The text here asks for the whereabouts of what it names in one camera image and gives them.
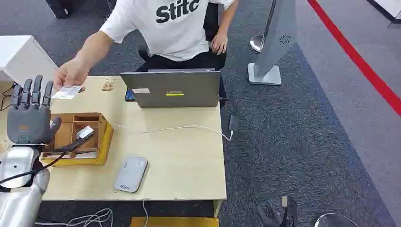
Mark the yellow wooden board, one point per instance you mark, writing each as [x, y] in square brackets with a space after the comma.
[174, 222]

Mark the small wooden clips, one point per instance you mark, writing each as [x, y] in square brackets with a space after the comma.
[108, 85]

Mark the person's left hand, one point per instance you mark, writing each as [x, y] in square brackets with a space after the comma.
[220, 43]

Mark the blue phone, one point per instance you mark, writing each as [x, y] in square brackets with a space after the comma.
[129, 96]

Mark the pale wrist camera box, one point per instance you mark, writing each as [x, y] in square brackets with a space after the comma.
[85, 132]

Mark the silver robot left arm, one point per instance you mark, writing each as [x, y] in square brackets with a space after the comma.
[18, 200]

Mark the person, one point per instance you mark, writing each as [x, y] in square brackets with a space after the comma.
[175, 31]

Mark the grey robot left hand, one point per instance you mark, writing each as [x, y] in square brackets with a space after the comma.
[28, 125]

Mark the white cabinet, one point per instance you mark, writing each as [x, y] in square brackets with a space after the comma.
[22, 59]

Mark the grey card reader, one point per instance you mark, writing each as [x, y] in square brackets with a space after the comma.
[131, 174]

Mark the chrome stanchion with round base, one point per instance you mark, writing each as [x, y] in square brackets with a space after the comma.
[258, 42]

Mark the grey standing sign panel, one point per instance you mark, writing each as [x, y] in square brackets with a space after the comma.
[275, 44]

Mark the grey laptop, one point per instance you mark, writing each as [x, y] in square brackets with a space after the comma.
[175, 89]

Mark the person's right hand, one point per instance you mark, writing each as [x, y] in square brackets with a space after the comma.
[70, 75]

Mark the black bin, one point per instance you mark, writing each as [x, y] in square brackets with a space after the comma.
[59, 7]

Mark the chrome round base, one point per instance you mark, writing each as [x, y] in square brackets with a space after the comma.
[335, 221]

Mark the wooden card box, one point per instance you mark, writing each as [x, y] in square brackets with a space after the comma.
[103, 137]

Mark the pale wooden desk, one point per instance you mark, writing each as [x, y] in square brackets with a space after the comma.
[175, 156]

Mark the pale printed card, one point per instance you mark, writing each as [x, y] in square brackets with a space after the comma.
[67, 92]

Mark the white platform with black edge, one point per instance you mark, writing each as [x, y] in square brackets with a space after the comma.
[388, 9]

